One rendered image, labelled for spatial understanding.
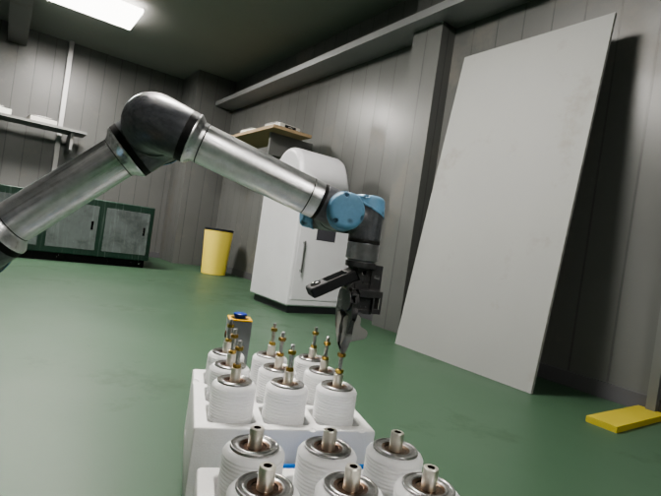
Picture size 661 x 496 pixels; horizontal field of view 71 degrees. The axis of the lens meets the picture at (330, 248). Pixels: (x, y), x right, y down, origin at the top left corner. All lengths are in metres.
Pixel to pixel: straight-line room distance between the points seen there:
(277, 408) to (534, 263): 1.83
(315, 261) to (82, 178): 2.84
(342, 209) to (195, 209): 6.10
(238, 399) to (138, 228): 4.73
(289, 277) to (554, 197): 1.95
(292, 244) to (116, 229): 2.56
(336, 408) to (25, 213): 0.74
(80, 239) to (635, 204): 4.91
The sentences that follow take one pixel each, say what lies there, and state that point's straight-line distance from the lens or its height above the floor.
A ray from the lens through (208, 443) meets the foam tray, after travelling 1.03.
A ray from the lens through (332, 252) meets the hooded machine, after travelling 3.79.
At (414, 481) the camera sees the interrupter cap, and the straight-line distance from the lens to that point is 0.76.
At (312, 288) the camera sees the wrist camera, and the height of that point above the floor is 0.47.
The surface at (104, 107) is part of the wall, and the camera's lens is 7.44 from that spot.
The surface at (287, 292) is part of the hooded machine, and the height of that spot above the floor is 0.16.
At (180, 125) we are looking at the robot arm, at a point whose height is 0.74.
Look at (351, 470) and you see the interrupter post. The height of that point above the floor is 0.28.
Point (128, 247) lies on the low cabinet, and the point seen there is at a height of 0.22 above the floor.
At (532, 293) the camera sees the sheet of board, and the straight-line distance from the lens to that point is 2.58.
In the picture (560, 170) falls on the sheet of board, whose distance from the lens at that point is 2.71.
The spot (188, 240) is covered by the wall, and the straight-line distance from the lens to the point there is 6.92.
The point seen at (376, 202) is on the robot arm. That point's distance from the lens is 1.06.
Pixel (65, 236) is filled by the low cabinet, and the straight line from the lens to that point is 5.56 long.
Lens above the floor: 0.57
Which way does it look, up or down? level
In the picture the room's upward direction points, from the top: 8 degrees clockwise
